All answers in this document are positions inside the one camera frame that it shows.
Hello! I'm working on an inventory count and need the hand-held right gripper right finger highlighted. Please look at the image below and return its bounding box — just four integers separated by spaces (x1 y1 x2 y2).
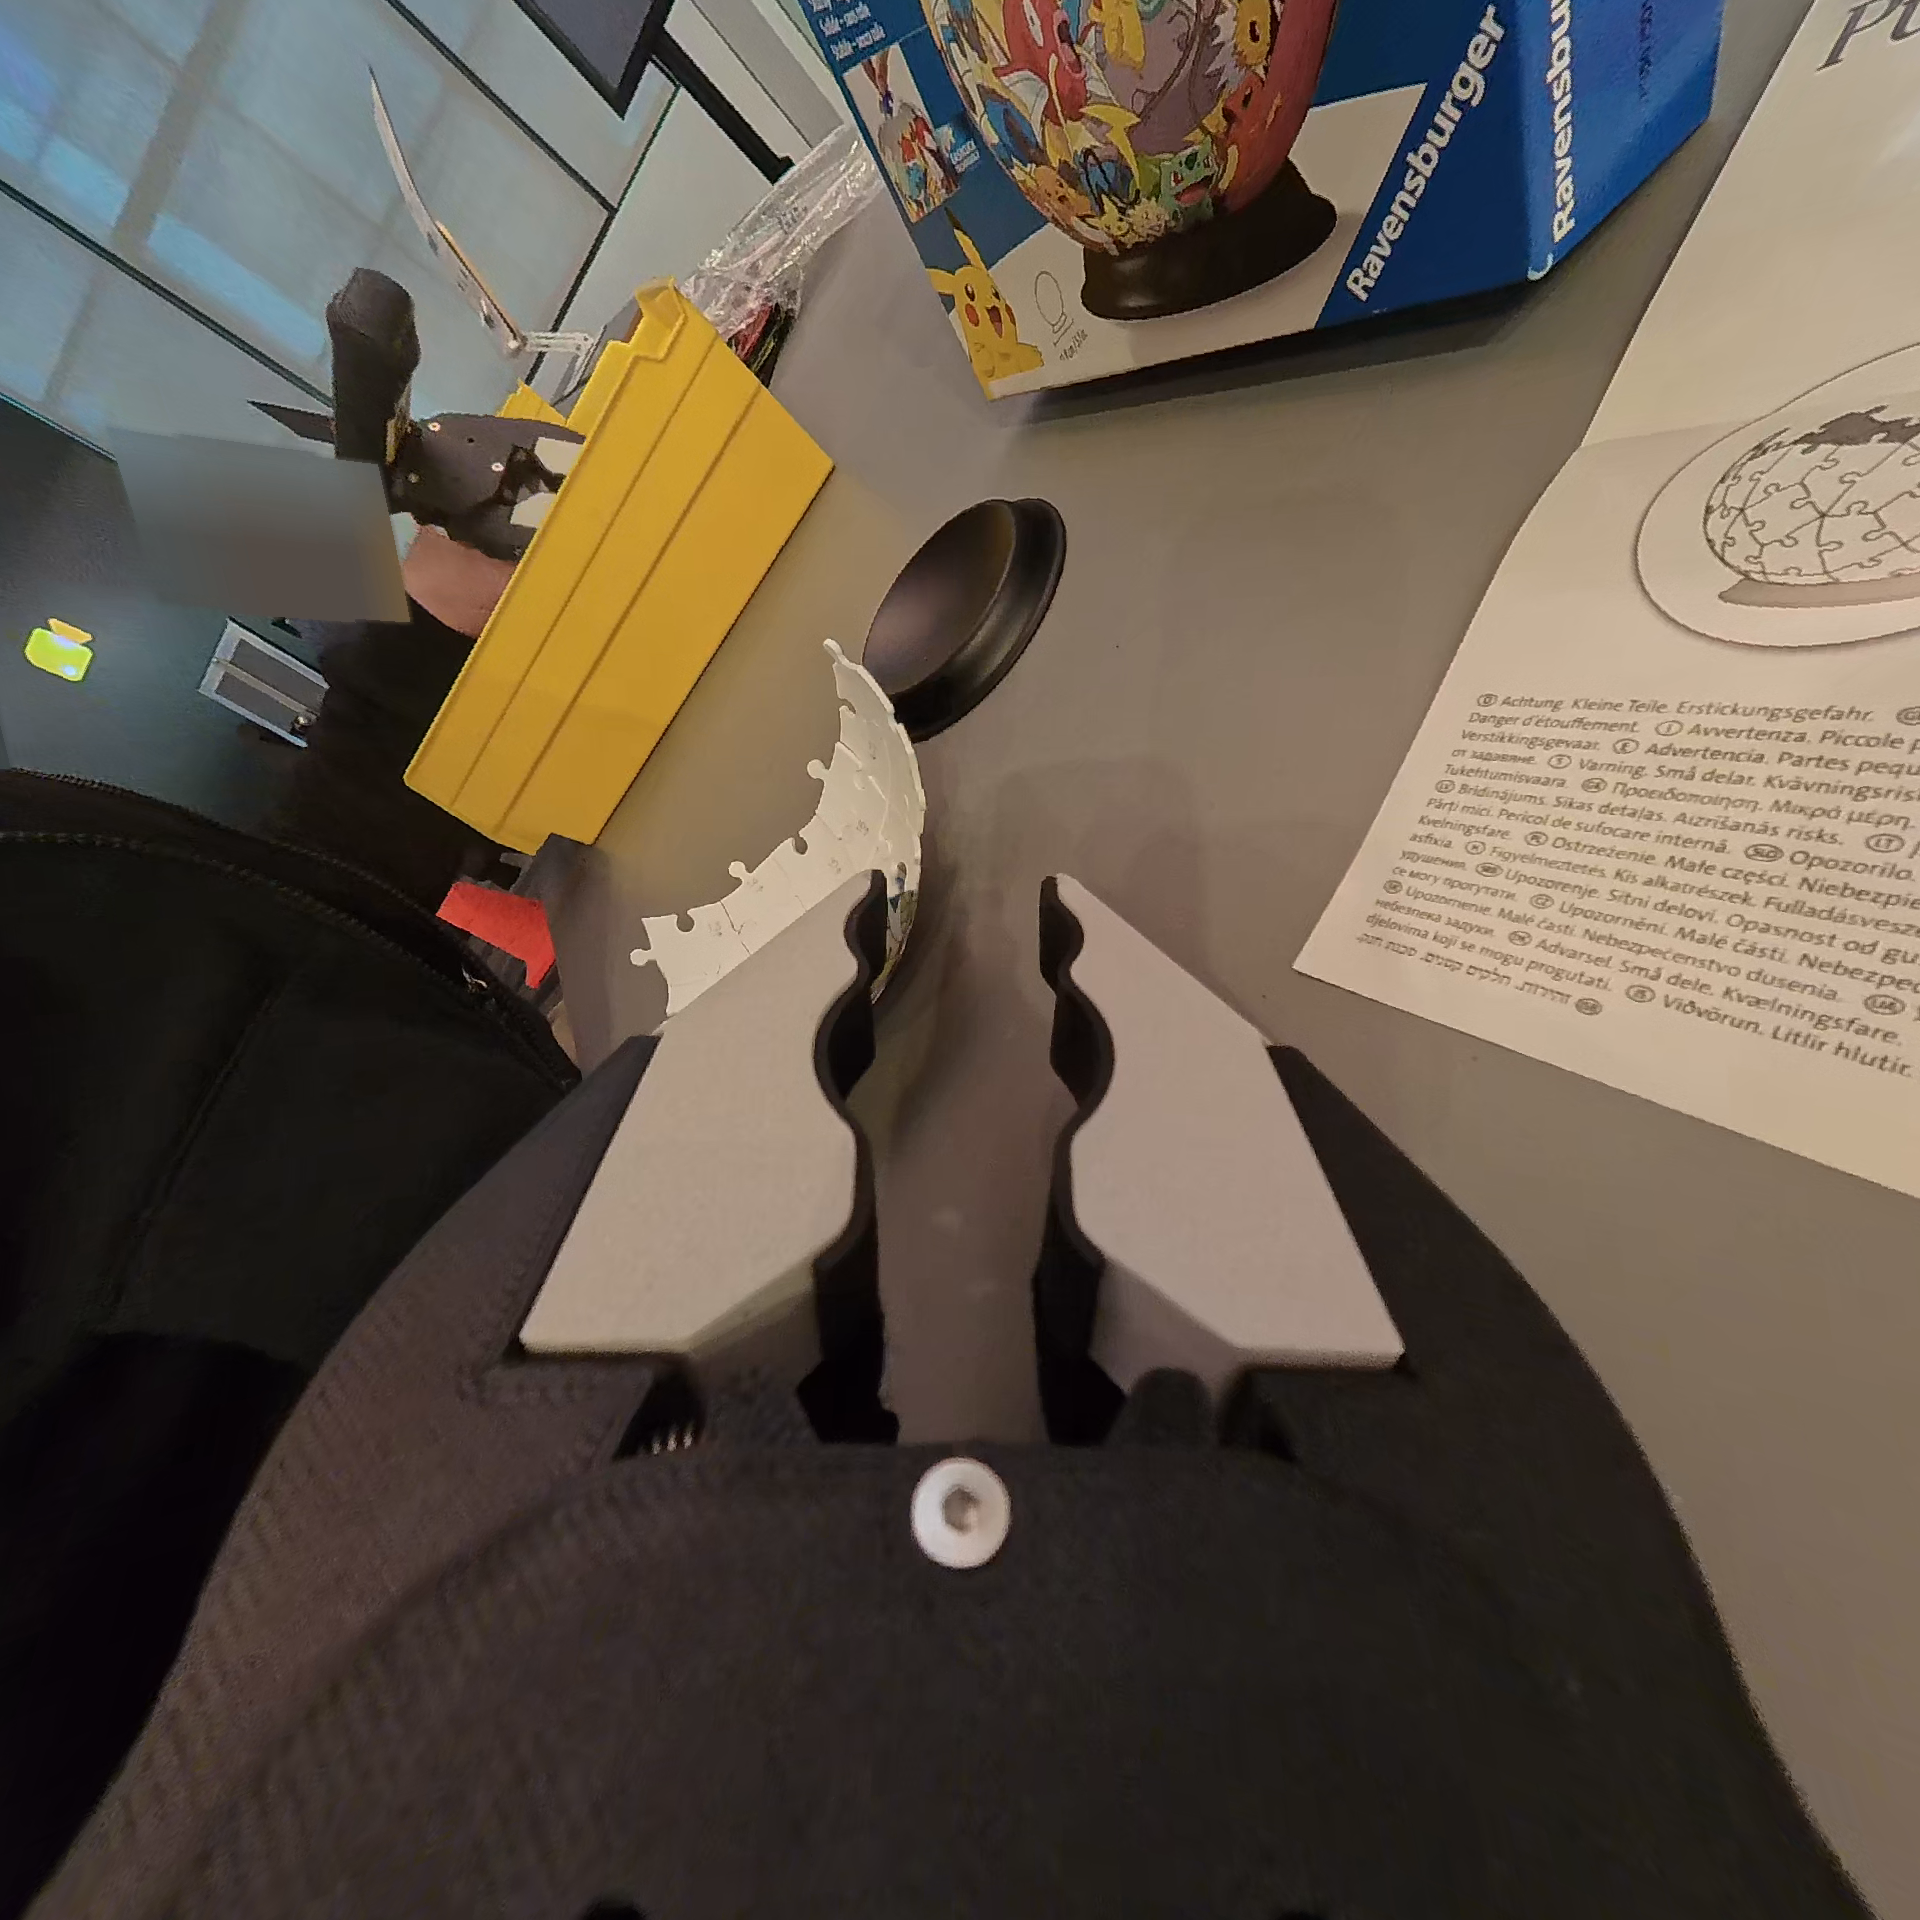
1033 873 1410 1433

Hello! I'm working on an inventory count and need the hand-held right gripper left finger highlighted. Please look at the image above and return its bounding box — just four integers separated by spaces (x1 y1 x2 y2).
517 866 890 1425

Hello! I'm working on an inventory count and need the yellow plastic bin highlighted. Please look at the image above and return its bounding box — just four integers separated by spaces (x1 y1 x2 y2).
406 275 836 856

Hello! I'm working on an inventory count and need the white partly built puzzle ball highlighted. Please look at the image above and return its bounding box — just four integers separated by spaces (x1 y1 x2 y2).
632 637 927 1035

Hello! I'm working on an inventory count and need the person's left forearm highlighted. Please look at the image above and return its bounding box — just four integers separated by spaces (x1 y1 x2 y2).
309 599 495 900

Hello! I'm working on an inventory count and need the blue puzzle box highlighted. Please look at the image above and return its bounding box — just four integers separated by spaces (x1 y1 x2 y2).
824 0 1726 399

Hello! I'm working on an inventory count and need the person's left hand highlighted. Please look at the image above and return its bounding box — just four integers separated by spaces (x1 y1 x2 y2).
407 531 522 633

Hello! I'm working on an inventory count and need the clear acrylic sign holder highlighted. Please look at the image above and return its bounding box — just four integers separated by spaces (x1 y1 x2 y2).
368 66 594 361

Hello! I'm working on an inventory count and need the red plastic sheet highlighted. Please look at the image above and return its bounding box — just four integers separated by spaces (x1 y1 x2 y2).
437 879 560 992

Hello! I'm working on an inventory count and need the clear plastic bag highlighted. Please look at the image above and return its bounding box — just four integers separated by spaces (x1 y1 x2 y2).
682 125 886 374

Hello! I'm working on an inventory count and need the black round desk grommet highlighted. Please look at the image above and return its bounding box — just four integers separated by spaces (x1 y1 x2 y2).
858 495 1068 741

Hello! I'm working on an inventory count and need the black monitor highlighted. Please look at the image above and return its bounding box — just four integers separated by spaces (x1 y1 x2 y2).
531 0 679 107

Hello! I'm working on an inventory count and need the person's black clothing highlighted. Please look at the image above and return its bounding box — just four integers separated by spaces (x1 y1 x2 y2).
0 765 586 1920

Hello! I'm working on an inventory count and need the white instruction sheet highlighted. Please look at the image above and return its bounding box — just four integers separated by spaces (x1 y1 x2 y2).
1291 0 1920 1201

